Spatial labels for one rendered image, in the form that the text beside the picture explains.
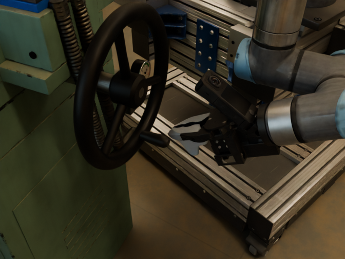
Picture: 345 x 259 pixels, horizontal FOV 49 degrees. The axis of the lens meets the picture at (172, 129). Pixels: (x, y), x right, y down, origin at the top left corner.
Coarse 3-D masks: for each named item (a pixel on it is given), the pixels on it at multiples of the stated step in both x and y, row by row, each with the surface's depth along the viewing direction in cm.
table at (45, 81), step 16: (112, 0) 85; (0, 48) 59; (0, 64) 60; (16, 64) 60; (64, 64) 60; (0, 80) 61; (16, 80) 60; (32, 80) 58; (48, 80) 57; (64, 80) 61
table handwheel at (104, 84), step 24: (120, 24) 54; (96, 48) 52; (120, 48) 58; (96, 72) 52; (120, 72) 62; (120, 96) 63; (144, 96) 66; (120, 120) 64; (144, 120) 75; (96, 144) 57
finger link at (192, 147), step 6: (192, 126) 69; (198, 126) 68; (168, 132) 74; (174, 132) 71; (180, 132) 70; (186, 132) 68; (174, 138) 72; (180, 138) 70; (186, 144) 71; (192, 144) 71; (198, 144) 70; (204, 144) 69; (192, 150) 72; (198, 150) 71
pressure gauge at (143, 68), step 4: (136, 60) 95; (140, 60) 95; (144, 60) 96; (132, 64) 94; (136, 64) 94; (140, 64) 94; (144, 64) 95; (148, 64) 97; (132, 68) 94; (136, 68) 94; (140, 68) 93; (144, 68) 95; (148, 68) 98; (136, 72) 94; (140, 72) 93; (148, 72) 98; (148, 76) 99
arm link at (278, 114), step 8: (272, 104) 60; (280, 104) 59; (288, 104) 58; (272, 112) 59; (280, 112) 58; (288, 112) 57; (272, 120) 59; (280, 120) 58; (288, 120) 57; (272, 128) 59; (280, 128) 58; (288, 128) 57; (272, 136) 59; (280, 136) 59; (288, 136) 58; (280, 144) 60; (288, 144) 60
